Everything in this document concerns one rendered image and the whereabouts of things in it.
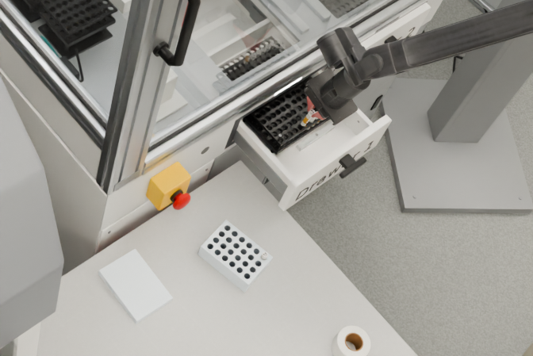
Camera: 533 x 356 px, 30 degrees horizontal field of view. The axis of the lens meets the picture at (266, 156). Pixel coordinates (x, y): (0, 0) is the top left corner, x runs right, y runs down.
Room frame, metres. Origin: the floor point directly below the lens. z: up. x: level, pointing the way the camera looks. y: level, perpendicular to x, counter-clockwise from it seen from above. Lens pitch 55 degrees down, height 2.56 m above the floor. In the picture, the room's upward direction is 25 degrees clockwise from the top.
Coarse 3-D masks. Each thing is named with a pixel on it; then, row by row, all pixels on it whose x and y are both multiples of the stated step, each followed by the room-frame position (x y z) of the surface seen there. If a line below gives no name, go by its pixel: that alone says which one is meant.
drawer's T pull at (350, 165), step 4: (344, 156) 1.22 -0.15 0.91; (348, 156) 1.22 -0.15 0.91; (340, 160) 1.20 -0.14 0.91; (344, 160) 1.21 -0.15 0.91; (348, 160) 1.21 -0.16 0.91; (352, 160) 1.22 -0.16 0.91; (360, 160) 1.22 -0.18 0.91; (364, 160) 1.23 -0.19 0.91; (344, 164) 1.20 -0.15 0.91; (348, 164) 1.20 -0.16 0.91; (352, 164) 1.21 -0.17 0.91; (356, 164) 1.21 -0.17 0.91; (360, 164) 1.22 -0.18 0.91; (344, 168) 1.20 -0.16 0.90; (348, 168) 1.19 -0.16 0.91; (352, 168) 1.20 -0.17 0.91; (356, 168) 1.21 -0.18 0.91; (344, 172) 1.18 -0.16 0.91; (348, 172) 1.18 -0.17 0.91; (340, 176) 1.17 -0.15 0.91; (344, 176) 1.17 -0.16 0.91
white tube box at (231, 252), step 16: (224, 224) 1.02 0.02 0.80; (208, 240) 0.97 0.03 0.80; (224, 240) 0.98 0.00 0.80; (240, 240) 1.01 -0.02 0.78; (208, 256) 0.94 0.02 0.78; (224, 256) 0.95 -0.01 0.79; (240, 256) 0.97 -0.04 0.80; (256, 256) 0.98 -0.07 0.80; (224, 272) 0.93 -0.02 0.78; (240, 272) 0.94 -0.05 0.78; (256, 272) 0.95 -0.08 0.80; (240, 288) 0.92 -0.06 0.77
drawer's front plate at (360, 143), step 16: (368, 128) 1.30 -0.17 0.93; (384, 128) 1.33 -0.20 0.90; (352, 144) 1.24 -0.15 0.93; (368, 144) 1.30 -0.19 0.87; (320, 160) 1.17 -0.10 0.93; (336, 160) 1.20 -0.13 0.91; (304, 176) 1.12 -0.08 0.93; (320, 176) 1.17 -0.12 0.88; (288, 192) 1.09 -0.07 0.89; (304, 192) 1.13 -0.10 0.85; (288, 208) 1.10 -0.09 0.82
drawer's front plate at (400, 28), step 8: (416, 8) 1.68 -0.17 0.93; (424, 8) 1.69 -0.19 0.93; (408, 16) 1.64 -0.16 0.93; (416, 16) 1.66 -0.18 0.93; (424, 16) 1.69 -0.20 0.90; (392, 24) 1.60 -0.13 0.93; (400, 24) 1.61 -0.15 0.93; (408, 24) 1.64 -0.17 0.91; (416, 24) 1.68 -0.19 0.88; (384, 32) 1.57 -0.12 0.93; (392, 32) 1.58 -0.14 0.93; (400, 32) 1.62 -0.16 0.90; (408, 32) 1.66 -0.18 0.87; (416, 32) 1.70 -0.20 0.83; (368, 40) 1.52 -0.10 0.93; (376, 40) 1.53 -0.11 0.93; (384, 40) 1.56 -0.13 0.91; (368, 48) 1.51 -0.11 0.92; (336, 72) 1.45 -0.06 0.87
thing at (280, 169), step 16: (240, 128) 1.19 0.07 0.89; (336, 128) 1.33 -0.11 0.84; (352, 128) 1.35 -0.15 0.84; (240, 144) 1.18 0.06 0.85; (256, 144) 1.16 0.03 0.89; (320, 144) 1.28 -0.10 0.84; (336, 144) 1.29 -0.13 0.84; (256, 160) 1.16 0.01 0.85; (272, 160) 1.14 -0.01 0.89; (288, 160) 1.20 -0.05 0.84; (304, 160) 1.22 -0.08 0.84; (272, 176) 1.13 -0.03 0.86; (288, 176) 1.13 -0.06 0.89
